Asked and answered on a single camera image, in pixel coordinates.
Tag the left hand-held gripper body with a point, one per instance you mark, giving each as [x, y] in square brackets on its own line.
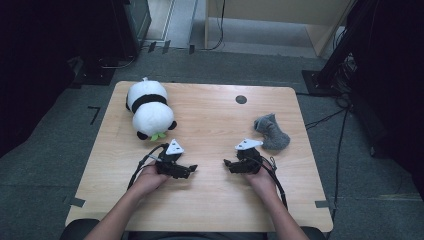
[170, 165]

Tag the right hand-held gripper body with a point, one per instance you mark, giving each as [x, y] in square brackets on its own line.
[250, 161]

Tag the grey towel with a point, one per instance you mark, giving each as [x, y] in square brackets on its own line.
[273, 136]

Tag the panda plush toy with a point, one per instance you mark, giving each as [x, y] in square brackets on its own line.
[151, 116]

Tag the person's right hand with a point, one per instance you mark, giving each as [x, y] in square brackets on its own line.
[265, 185]

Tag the person's left hand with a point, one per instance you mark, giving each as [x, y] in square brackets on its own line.
[146, 181]

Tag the dark round table grommet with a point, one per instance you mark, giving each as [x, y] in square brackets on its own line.
[240, 99]

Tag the person's dark clothing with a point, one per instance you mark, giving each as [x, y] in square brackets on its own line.
[200, 237]

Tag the grey tape strip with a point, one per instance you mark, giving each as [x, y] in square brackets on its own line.
[77, 202]
[322, 204]

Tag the black metal stand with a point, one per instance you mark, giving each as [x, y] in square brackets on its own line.
[320, 81]

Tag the dark floor tape piece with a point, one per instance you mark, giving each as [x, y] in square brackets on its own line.
[166, 46]
[191, 49]
[151, 46]

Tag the dark cabinet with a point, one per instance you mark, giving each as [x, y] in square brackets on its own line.
[133, 26]

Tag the light wooden cabinet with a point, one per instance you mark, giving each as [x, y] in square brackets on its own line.
[266, 6]

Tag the dark curtain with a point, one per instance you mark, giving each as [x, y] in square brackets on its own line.
[33, 66]
[393, 83]

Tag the black floor base plate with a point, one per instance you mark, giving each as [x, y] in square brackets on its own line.
[96, 75]

